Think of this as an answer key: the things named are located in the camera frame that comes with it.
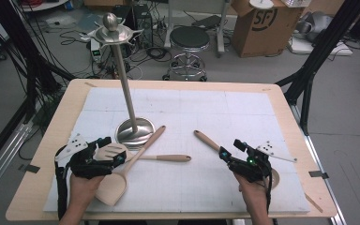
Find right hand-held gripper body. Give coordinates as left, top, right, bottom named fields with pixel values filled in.
left=228, top=140, right=298, bottom=184

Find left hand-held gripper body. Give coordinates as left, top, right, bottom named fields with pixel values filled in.
left=54, top=133, right=121, bottom=180

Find beige spoon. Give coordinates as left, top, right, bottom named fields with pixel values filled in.
left=193, top=129, right=281, bottom=190

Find beige solid turner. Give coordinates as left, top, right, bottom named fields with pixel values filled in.
left=94, top=125, right=167, bottom=207

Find metal utensil stand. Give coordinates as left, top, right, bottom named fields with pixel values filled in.
left=80, top=11, right=157, bottom=150

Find person's left hand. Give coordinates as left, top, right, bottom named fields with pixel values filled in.
left=69, top=172, right=106, bottom=204

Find person's right hand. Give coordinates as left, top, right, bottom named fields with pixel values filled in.
left=233, top=172, right=270, bottom=206

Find black tape strip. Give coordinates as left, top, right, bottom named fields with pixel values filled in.
left=18, top=163, right=41, bottom=174
left=308, top=170, right=330, bottom=180

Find brown tape strip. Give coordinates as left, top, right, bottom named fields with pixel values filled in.
left=304, top=192, right=324, bottom=214

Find white device green display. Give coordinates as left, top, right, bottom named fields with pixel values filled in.
left=89, top=38, right=104, bottom=64

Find cardboard box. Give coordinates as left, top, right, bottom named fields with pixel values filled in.
left=231, top=0, right=305, bottom=59

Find white flat board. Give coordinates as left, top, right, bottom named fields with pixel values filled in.
left=289, top=37, right=354, bottom=57

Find black round stool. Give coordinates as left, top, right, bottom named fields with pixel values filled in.
left=162, top=25, right=212, bottom=83

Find black computer tower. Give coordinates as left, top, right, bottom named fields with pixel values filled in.
left=112, top=3, right=154, bottom=50

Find black flat device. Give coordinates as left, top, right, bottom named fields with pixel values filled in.
left=190, top=14, right=222, bottom=31

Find white metal stand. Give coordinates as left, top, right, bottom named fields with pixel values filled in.
left=164, top=0, right=229, bottom=59

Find white round disc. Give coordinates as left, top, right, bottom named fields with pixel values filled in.
left=248, top=0, right=275, bottom=10

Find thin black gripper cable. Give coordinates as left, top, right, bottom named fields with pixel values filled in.
left=263, top=167, right=275, bottom=217

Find black sleeved gripper cable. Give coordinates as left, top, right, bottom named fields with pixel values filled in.
left=53, top=146, right=70, bottom=220

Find aluminium rail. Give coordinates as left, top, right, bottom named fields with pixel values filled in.
left=290, top=104, right=348, bottom=225
left=0, top=120, right=34, bottom=205

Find black cable coil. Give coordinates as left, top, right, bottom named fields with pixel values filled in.
left=144, top=46, right=173, bottom=64

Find black frame with cables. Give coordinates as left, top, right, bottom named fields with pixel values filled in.
left=0, top=0, right=76, bottom=126

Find black frame struts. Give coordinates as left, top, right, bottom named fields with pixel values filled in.
left=275, top=0, right=360, bottom=136

